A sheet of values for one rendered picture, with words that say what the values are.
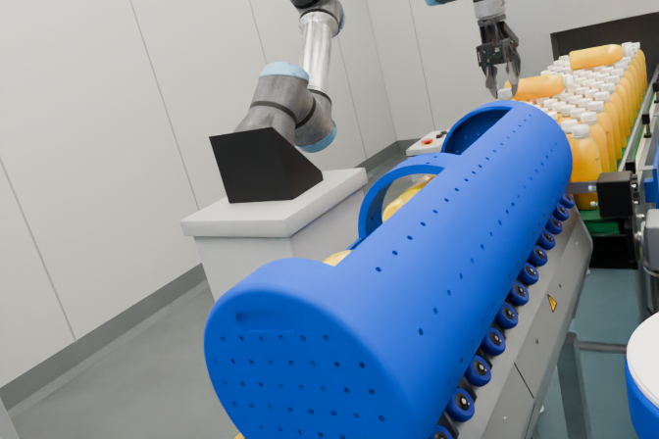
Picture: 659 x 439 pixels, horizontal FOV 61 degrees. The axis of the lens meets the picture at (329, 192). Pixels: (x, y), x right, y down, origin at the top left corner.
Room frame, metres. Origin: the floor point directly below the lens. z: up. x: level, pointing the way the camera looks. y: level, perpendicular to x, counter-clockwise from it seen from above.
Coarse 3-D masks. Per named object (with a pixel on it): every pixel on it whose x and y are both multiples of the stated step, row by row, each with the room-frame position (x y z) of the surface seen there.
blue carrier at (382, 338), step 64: (512, 128) 1.05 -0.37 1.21; (384, 192) 0.97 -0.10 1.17; (448, 192) 0.77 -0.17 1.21; (512, 192) 0.85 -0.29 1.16; (384, 256) 0.60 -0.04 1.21; (448, 256) 0.64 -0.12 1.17; (512, 256) 0.76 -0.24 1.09; (256, 320) 0.57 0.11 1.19; (320, 320) 0.51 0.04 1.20; (384, 320) 0.51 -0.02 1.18; (448, 320) 0.57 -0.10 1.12; (256, 384) 0.58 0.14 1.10; (320, 384) 0.52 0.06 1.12; (384, 384) 0.47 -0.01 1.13; (448, 384) 0.54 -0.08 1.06
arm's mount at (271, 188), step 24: (216, 144) 1.27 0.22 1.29; (240, 144) 1.23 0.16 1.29; (264, 144) 1.19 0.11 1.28; (288, 144) 1.20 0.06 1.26; (240, 168) 1.24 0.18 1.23; (264, 168) 1.20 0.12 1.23; (288, 168) 1.18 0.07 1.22; (312, 168) 1.24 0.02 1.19; (240, 192) 1.25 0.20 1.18; (264, 192) 1.21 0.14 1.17; (288, 192) 1.17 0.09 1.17
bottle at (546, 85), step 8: (520, 80) 1.80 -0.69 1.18; (528, 80) 1.78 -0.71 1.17; (536, 80) 1.76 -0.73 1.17; (544, 80) 1.75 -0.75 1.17; (552, 80) 1.73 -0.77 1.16; (560, 80) 1.73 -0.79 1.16; (520, 88) 1.79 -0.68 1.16; (528, 88) 1.77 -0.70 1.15; (536, 88) 1.76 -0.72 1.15; (544, 88) 1.74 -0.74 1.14; (552, 88) 1.73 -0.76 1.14; (560, 88) 1.73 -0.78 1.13; (520, 96) 1.79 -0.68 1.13; (528, 96) 1.78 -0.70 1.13; (536, 96) 1.77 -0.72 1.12; (544, 96) 1.76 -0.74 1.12
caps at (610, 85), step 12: (564, 60) 2.60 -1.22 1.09; (624, 60) 2.12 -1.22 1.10; (552, 72) 2.25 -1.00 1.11; (564, 72) 2.25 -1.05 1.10; (576, 72) 2.11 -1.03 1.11; (588, 72) 2.03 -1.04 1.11; (600, 72) 2.06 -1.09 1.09; (612, 72) 1.93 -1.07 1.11; (576, 84) 1.85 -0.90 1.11; (588, 84) 1.86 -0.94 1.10; (600, 84) 1.78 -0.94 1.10; (612, 84) 1.71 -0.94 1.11; (564, 96) 1.73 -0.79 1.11; (576, 96) 1.67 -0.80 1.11; (588, 96) 1.69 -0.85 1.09; (600, 96) 1.61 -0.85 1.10; (552, 108) 1.64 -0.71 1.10; (564, 108) 1.56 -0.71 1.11; (588, 108) 1.53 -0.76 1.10; (600, 108) 1.50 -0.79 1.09
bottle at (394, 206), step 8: (424, 176) 0.93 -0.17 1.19; (432, 176) 0.92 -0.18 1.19; (416, 184) 0.89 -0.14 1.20; (424, 184) 0.88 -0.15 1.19; (408, 192) 0.86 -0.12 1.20; (416, 192) 0.85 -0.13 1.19; (400, 200) 0.83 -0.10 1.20; (408, 200) 0.83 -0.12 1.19; (392, 208) 0.83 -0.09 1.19; (384, 216) 0.84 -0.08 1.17
